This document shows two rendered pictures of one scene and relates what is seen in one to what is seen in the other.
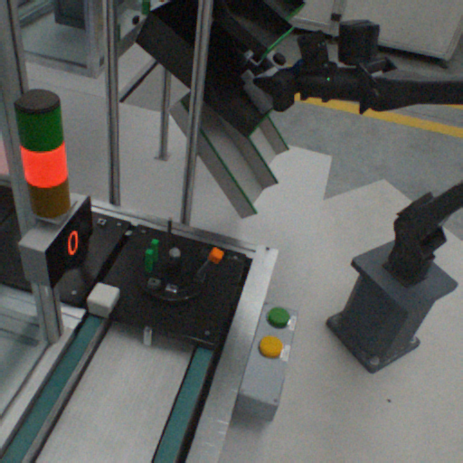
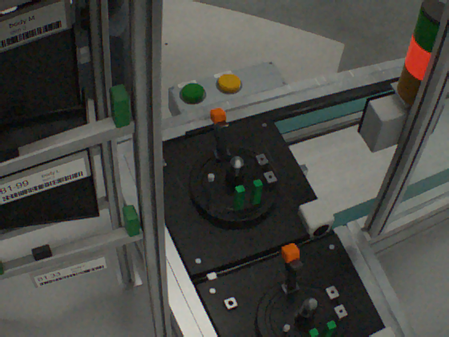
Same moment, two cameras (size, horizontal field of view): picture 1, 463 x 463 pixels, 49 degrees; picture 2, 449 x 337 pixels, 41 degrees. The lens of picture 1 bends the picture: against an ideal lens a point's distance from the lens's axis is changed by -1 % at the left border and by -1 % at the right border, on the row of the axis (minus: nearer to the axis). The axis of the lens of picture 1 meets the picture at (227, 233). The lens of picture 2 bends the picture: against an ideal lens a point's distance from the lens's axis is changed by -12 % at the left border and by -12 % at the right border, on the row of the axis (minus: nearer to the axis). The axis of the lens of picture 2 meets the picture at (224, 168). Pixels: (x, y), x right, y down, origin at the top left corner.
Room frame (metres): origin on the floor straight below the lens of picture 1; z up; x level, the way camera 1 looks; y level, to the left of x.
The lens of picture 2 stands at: (1.03, 0.56, 1.85)
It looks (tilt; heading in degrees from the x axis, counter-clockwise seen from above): 54 degrees down; 234
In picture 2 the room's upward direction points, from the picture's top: 6 degrees clockwise
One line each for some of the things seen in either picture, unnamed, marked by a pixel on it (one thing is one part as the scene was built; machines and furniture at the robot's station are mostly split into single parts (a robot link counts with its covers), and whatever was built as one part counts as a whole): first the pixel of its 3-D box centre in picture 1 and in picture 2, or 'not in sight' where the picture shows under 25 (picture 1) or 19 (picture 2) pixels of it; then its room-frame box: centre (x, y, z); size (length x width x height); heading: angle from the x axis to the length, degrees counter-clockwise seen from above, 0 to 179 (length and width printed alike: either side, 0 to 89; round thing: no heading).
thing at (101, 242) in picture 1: (49, 227); (306, 311); (0.70, 0.34, 1.01); 0.24 x 0.24 x 0.13; 82
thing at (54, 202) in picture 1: (49, 191); (417, 80); (0.49, 0.23, 1.28); 0.05 x 0.05 x 0.05
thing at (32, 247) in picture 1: (48, 186); (418, 76); (0.49, 0.23, 1.29); 0.12 x 0.05 x 0.25; 172
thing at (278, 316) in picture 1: (278, 317); (192, 94); (0.62, -0.12, 0.96); 0.04 x 0.04 x 0.02
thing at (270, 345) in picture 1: (270, 347); (228, 83); (0.55, -0.11, 0.96); 0.04 x 0.04 x 0.02
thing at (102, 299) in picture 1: (103, 300); (315, 219); (0.58, 0.20, 0.97); 0.05 x 0.05 x 0.04; 82
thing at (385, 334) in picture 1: (387, 305); (105, 42); (0.70, -0.34, 0.96); 0.15 x 0.15 x 0.20; 40
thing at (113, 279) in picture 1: (172, 281); (232, 192); (0.66, 0.09, 0.96); 0.24 x 0.24 x 0.02; 82
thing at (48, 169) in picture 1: (44, 158); (425, 55); (0.49, 0.23, 1.33); 0.05 x 0.05 x 0.05
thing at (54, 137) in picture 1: (40, 123); (434, 28); (0.49, 0.23, 1.38); 0.05 x 0.05 x 0.05
